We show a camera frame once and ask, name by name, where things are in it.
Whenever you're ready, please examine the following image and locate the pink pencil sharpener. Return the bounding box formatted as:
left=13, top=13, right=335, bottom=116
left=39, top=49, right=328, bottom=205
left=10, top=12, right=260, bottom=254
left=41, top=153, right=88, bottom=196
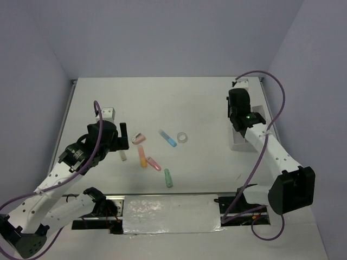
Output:
left=131, top=132, right=146, bottom=145

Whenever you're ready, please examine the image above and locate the pink utility knife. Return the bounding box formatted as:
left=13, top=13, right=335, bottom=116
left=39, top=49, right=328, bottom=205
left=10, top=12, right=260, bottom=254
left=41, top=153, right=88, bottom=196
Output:
left=146, top=157, right=162, bottom=171

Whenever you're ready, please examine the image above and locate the silver foil panel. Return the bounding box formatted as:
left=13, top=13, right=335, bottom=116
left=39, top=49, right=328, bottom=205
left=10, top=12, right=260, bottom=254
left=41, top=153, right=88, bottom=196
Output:
left=123, top=194, right=222, bottom=235

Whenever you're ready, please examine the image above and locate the beige eraser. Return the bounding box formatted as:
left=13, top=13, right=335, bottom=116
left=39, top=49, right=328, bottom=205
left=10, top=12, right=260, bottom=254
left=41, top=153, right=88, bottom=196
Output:
left=119, top=151, right=127, bottom=161

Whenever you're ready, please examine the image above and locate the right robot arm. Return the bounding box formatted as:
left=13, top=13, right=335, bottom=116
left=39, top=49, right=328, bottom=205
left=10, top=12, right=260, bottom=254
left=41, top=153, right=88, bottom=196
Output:
left=227, top=88, right=316, bottom=215

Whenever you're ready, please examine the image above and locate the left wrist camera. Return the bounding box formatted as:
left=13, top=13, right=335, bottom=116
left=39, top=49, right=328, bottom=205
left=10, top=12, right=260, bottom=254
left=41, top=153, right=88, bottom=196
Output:
left=95, top=107, right=115, bottom=124

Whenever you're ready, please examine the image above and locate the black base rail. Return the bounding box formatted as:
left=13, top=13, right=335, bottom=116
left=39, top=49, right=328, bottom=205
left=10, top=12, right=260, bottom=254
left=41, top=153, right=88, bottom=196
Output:
left=72, top=196, right=270, bottom=235

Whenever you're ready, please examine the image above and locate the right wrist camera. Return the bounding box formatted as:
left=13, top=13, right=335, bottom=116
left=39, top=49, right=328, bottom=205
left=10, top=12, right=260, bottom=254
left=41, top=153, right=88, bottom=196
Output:
left=232, top=78, right=249, bottom=91

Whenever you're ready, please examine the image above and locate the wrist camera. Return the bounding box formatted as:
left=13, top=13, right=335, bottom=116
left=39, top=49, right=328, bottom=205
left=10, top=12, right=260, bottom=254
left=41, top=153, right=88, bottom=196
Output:
left=95, top=107, right=115, bottom=124
left=232, top=78, right=249, bottom=91

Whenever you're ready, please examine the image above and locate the clear tape roll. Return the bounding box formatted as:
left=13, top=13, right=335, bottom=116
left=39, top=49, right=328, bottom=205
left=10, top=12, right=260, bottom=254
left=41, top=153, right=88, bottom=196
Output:
left=177, top=132, right=188, bottom=143

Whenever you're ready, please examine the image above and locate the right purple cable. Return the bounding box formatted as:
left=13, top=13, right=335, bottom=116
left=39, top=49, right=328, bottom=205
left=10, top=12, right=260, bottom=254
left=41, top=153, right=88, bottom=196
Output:
left=221, top=70, right=287, bottom=241

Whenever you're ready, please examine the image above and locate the green correction tape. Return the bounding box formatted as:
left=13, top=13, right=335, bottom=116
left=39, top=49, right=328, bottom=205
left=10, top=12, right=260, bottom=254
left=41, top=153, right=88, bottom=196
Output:
left=164, top=168, right=173, bottom=188

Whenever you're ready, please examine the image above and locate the white compartment organizer tray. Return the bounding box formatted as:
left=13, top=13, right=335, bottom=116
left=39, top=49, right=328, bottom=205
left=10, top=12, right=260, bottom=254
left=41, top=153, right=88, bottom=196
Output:
left=229, top=105, right=268, bottom=152

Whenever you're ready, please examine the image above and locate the orange pink highlighter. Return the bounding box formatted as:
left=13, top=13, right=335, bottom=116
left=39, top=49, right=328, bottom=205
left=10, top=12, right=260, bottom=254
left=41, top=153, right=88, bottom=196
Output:
left=137, top=145, right=147, bottom=167

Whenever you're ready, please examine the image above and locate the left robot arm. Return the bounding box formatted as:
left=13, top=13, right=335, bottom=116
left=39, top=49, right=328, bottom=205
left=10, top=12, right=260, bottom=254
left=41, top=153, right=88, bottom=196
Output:
left=1, top=120, right=129, bottom=259

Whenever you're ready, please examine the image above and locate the blue highlighter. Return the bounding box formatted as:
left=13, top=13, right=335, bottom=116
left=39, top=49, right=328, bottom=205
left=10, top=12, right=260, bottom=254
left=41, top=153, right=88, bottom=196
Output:
left=158, top=129, right=177, bottom=147

